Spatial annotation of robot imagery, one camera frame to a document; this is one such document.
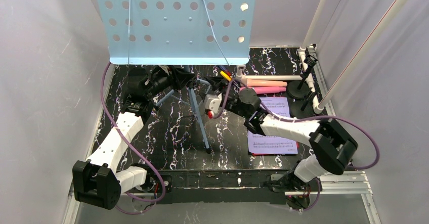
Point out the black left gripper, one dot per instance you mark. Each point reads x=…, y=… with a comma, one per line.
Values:
x=176, y=76

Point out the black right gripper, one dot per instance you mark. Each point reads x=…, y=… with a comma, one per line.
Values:
x=219, y=89

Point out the beige toy microphone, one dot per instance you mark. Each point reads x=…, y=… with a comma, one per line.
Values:
x=262, y=83

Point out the pink toy microphone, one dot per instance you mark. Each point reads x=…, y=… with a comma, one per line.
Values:
x=268, y=90

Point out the light blue music stand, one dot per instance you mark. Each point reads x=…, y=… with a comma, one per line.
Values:
x=177, y=32

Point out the lavender sheet music page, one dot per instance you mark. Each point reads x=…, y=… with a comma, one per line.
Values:
x=273, y=143

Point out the black round microphone stand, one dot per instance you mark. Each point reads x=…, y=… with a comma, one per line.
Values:
x=303, y=108

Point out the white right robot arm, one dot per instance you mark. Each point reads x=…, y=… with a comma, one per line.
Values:
x=333, y=147

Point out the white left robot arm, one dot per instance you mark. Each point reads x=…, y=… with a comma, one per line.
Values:
x=96, y=181

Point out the white diagonal pole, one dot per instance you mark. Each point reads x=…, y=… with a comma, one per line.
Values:
x=384, y=21

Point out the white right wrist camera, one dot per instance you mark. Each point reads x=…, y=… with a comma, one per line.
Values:
x=213, y=105

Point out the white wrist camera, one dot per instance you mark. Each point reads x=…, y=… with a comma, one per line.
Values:
x=165, y=68
x=213, y=105

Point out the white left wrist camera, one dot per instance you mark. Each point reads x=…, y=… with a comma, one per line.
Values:
x=165, y=68

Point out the white PVC pipe frame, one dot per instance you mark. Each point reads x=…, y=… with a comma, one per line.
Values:
x=305, y=49

